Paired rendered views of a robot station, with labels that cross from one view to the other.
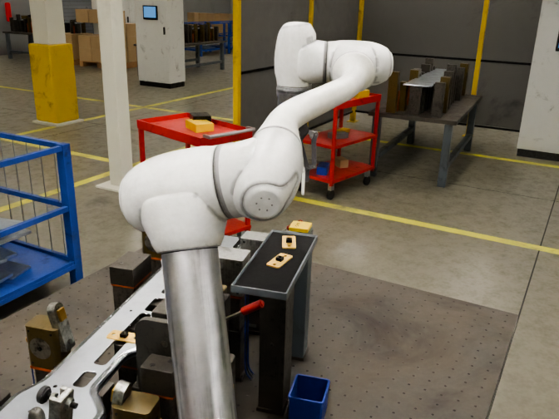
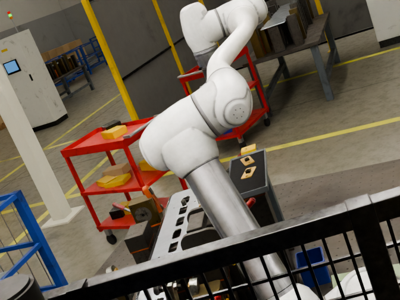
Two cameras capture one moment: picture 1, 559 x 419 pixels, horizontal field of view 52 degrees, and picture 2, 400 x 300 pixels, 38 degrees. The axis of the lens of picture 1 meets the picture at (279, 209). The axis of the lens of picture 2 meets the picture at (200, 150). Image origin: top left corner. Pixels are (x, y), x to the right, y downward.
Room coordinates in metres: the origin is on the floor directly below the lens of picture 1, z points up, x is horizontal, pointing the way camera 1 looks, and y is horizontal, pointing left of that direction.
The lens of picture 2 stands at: (-0.49, 0.21, 1.85)
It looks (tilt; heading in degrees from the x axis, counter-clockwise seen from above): 16 degrees down; 357
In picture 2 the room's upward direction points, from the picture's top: 22 degrees counter-clockwise
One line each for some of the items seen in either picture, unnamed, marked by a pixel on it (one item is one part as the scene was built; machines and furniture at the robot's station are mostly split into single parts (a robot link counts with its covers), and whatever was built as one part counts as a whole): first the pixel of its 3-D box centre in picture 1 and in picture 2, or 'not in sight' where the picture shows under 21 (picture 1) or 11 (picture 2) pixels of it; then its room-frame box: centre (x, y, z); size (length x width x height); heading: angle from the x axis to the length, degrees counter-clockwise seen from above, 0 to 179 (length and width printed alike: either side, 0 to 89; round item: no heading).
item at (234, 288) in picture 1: (278, 260); (247, 173); (1.39, 0.00, 1.16); 0.37 x 0.14 x 0.02; 166
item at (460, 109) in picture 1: (429, 114); (292, 45); (6.65, -1.69, 0.57); 1.86 x 0.90 x 1.14; 155
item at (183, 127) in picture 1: (197, 183); (132, 181); (4.07, 0.61, 0.49); 0.81 x 0.46 x 0.98; 46
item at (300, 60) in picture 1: (300, 54); (200, 25); (1.50, -0.04, 1.68); 0.13 x 0.11 x 0.16; 85
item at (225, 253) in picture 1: (234, 316); not in sight; (1.52, 0.12, 0.90); 0.13 x 0.08 x 0.41; 76
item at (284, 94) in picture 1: (294, 97); (208, 56); (1.50, -0.03, 1.57); 0.09 x 0.09 x 0.06
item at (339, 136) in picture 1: (335, 141); (226, 100); (5.53, -0.53, 0.49); 0.81 x 0.46 x 0.97; 140
